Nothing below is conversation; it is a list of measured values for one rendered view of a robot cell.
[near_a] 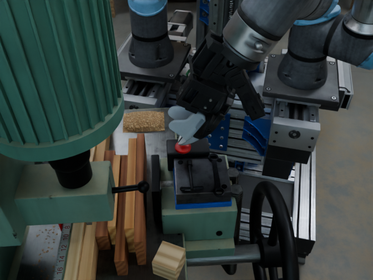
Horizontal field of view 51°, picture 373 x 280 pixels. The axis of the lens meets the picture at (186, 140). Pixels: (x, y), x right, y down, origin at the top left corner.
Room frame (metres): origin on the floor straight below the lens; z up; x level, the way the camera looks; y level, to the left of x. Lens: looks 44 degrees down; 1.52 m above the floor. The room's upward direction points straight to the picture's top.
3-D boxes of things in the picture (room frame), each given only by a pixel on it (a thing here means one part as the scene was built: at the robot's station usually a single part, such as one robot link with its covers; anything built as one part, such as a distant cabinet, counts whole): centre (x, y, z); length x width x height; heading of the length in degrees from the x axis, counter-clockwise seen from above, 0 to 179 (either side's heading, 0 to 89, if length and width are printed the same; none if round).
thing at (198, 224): (0.47, -0.02, 0.91); 0.15 x 0.14 x 0.09; 4
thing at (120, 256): (0.43, 0.12, 0.92); 0.24 x 0.02 x 0.05; 4
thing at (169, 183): (0.47, 0.03, 0.95); 0.09 x 0.07 x 0.09; 4
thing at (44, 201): (0.39, 0.19, 1.03); 0.14 x 0.07 x 0.09; 94
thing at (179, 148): (0.50, 0.01, 1.02); 0.03 x 0.03 x 0.01
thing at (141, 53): (1.14, 0.12, 0.87); 0.15 x 0.15 x 0.10
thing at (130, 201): (0.47, 0.10, 0.94); 0.22 x 0.02 x 0.08; 4
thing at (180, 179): (0.48, -0.02, 0.99); 0.13 x 0.11 x 0.06; 4
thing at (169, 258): (0.33, 0.03, 0.92); 0.04 x 0.04 x 0.04; 68
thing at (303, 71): (1.02, -0.36, 0.87); 0.15 x 0.15 x 0.10
